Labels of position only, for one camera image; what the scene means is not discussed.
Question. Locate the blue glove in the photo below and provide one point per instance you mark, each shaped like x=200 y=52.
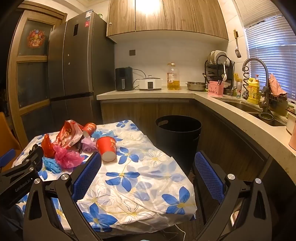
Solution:
x=51 y=165
x=100 y=134

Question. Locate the orange chair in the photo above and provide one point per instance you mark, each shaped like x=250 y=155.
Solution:
x=8 y=142

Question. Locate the wooden upper cabinet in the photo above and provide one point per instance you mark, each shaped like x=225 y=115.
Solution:
x=202 y=17

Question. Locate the cooking oil bottle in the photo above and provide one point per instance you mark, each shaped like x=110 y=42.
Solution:
x=172 y=77

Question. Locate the wooden glass door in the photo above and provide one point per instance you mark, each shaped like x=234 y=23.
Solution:
x=27 y=72

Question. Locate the black trash bin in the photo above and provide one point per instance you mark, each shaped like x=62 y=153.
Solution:
x=178 y=137

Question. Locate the window blinds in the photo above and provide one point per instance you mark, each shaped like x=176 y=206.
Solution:
x=271 y=39

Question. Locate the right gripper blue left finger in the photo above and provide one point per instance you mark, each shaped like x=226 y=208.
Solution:
x=83 y=176

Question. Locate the yellow detergent bottle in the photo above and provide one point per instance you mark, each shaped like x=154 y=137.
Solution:
x=253 y=88

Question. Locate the pink plastic bag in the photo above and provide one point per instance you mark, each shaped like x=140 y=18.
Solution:
x=67 y=158

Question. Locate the purple glove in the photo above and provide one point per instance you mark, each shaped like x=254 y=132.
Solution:
x=88 y=145

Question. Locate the dark grey refrigerator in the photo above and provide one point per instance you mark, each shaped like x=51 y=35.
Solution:
x=80 y=67

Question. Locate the large red paper cup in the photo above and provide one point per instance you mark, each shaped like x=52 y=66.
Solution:
x=107 y=148

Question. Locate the white rice cooker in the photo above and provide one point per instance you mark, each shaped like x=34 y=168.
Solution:
x=150 y=83

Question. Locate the pink cloth on faucet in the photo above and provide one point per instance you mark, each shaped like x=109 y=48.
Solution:
x=276 y=89

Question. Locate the red snack bag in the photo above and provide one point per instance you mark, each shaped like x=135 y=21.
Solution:
x=69 y=135

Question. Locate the blue floral white tablecloth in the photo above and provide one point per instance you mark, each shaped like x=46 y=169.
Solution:
x=142 y=190

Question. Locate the steel sink basin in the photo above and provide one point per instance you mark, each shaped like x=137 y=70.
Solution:
x=254 y=111

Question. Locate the hanging spatula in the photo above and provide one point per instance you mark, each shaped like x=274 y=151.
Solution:
x=237 y=52

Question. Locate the wooden cabinet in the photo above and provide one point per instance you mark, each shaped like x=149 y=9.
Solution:
x=202 y=17
x=223 y=142

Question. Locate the red wrapper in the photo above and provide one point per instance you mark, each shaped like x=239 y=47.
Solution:
x=47 y=147

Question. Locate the pink utensil holder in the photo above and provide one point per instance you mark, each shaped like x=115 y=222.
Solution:
x=215 y=89

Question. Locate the wooden lower cabinet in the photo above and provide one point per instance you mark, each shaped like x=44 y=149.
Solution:
x=223 y=142

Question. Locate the black dish rack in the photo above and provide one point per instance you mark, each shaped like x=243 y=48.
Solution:
x=219 y=67

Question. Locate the steel bowl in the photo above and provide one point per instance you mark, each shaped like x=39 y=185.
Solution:
x=196 y=86

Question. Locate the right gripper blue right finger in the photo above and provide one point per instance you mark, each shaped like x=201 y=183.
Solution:
x=211 y=179

